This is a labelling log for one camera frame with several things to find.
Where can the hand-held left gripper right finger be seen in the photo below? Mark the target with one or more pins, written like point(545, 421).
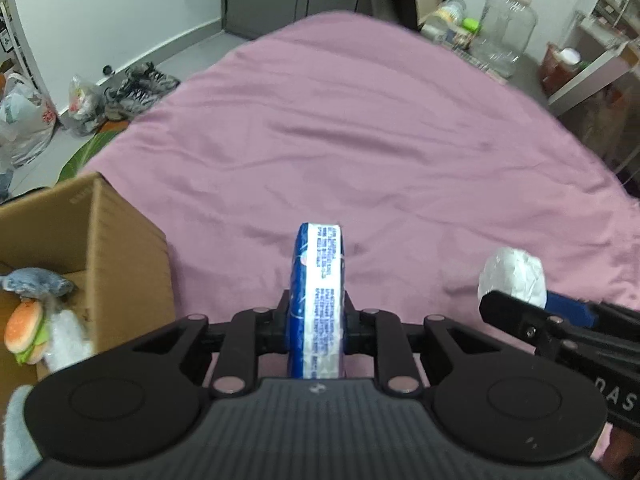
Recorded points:
point(360, 327)

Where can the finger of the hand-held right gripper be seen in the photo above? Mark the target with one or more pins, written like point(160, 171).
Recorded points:
point(570, 310)
point(530, 322)

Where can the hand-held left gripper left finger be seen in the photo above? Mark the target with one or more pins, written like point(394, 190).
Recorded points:
point(272, 325)

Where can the blue tissue pack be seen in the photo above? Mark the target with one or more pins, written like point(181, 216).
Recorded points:
point(320, 300)

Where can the white soft ball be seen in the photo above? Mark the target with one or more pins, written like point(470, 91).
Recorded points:
point(512, 272)

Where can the brown cardboard box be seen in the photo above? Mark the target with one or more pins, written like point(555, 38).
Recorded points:
point(125, 240)

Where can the clear bag of white stuffing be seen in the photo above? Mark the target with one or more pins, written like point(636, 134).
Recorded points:
point(65, 335)

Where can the small grey shark plush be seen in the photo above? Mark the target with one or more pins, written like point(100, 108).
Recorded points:
point(35, 280)

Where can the hamburger plush toy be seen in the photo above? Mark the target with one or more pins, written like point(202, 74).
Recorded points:
point(22, 325)

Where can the grey pink plush toy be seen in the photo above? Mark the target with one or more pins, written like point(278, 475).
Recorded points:
point(12, 435)

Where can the pink bed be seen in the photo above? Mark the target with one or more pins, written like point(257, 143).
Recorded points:
point(350, 135)

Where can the orange container white lid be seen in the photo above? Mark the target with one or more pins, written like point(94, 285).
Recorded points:
point(562, 70)

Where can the white desk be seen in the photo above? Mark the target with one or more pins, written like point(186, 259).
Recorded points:
point(595, 70)

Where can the green cartoon rug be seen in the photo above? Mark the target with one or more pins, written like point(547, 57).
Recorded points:
point(90, 152)

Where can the grey black sneaker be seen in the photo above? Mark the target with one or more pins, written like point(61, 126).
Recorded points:
point(155, 79)
point(127, 105)

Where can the large clear water bottle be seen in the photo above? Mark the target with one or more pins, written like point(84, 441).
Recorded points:
point(505, 30)

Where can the small clear plastic bag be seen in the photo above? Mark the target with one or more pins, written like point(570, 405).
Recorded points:
point(85, 105)

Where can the small green cup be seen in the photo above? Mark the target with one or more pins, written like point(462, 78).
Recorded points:
point(471, 25)

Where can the black door stopper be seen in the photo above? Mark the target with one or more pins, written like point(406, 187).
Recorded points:
point(107, 70)

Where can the yellow label bottle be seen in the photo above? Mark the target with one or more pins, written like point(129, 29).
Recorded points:
point(442, 17)

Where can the large white plastic bag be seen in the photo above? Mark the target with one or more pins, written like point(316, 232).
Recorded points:
point(25, 120)

